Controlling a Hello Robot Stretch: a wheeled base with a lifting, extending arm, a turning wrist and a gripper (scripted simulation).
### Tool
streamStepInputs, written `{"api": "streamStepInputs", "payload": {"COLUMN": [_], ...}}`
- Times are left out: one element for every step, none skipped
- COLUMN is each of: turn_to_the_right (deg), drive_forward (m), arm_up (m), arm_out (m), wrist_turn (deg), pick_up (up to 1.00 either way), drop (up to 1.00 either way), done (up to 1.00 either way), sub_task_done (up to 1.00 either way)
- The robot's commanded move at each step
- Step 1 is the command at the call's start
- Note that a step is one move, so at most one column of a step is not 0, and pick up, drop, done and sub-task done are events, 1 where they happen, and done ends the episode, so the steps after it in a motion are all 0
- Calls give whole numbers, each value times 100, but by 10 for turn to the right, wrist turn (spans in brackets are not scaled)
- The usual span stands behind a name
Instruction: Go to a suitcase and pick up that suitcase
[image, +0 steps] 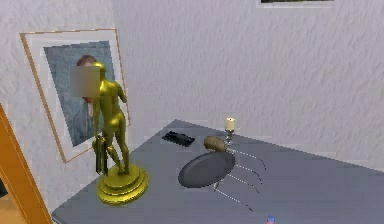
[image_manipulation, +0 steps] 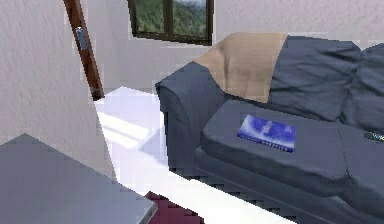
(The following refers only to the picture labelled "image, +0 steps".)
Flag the black remote control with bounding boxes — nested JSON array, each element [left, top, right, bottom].
[[161, 130, 196, 148]]

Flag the brown potato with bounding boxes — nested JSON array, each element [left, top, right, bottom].
[[203, 135, 229, 153]]

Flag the cream candle on silver holder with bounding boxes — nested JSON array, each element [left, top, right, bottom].
[[224, 117, 236, 148]]

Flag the grey round pan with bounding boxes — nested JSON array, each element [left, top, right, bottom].
[[177, 150, 237, 189]]

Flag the gold human statue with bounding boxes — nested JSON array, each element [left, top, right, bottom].
[[91, 61, 150, 206]]

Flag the framed portrait painting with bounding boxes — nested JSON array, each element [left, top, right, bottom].
[[19, 27, 131, 164]]

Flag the grey table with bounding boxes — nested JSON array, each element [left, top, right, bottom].
[[50, 118, 384, 224]]

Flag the white framed picture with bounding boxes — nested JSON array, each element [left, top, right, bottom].
[[255, 0, 335, 9]]

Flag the silver wire whisk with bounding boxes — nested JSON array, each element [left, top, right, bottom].
[[213, 148, 268, 213]]

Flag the orange wooden door frame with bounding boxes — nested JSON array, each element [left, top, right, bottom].
[[0, 103, 54, 224]]

